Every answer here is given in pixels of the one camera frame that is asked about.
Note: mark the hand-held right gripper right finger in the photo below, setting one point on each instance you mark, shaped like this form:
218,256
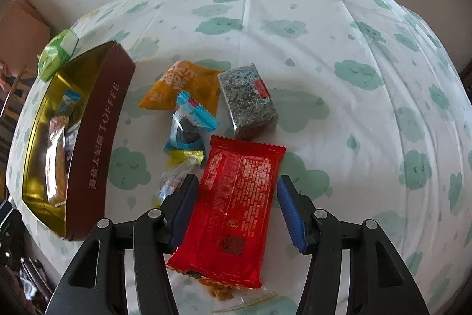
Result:
291,215

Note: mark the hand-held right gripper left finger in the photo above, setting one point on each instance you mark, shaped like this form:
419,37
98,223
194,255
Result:
184,211

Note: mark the red snack packet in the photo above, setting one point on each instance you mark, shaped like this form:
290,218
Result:
236,200

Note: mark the yellow candy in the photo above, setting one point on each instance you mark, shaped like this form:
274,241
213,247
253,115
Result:
184,157

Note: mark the blue dark candy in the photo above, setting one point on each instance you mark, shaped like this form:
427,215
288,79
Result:
188,130

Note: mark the clear packet of brown pastry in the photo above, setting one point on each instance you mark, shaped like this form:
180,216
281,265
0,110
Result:
225,294
55,171

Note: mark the brown tin box gold interior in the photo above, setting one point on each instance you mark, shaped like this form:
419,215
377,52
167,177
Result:
99,138

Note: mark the grey sesame bar packet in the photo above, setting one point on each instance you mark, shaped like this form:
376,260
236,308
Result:
247,101

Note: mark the orange snack packet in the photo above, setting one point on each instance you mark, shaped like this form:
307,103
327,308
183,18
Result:
180,82

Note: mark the navy and white snack packet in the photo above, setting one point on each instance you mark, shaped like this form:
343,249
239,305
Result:
70,149

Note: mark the pink patterned snack packet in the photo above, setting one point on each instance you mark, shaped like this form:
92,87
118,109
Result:
59,126

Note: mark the white cloud print tablecloth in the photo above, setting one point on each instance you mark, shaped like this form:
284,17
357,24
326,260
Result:
350,97

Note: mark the dark furniture piece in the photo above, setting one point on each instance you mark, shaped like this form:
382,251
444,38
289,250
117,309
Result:
22,263

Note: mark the green tissue pack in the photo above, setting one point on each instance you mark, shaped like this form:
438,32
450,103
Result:
55,55

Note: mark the light wooden chair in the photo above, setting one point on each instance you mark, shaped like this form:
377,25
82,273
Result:
14,90

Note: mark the cardboard box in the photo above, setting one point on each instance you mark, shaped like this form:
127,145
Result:
22,31

